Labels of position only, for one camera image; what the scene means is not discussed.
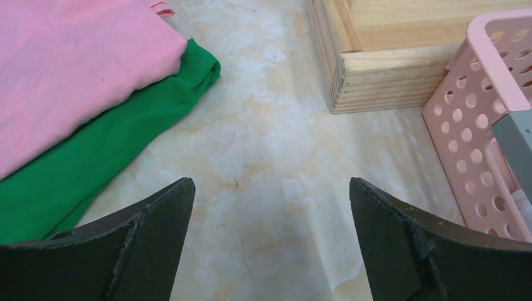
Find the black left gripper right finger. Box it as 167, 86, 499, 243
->
349, 177, 531, 300

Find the green folded cloth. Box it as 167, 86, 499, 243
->
1, 40, 221, 243

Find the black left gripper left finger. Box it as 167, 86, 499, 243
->
1, 177, 196, 300

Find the pink plastic basket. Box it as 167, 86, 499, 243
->
422, 9, 531, 242

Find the pink folded cloth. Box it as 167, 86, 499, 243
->
1, 1, 187, 177

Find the wooden hanger rack stand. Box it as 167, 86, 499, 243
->
307, 0, 531, 114

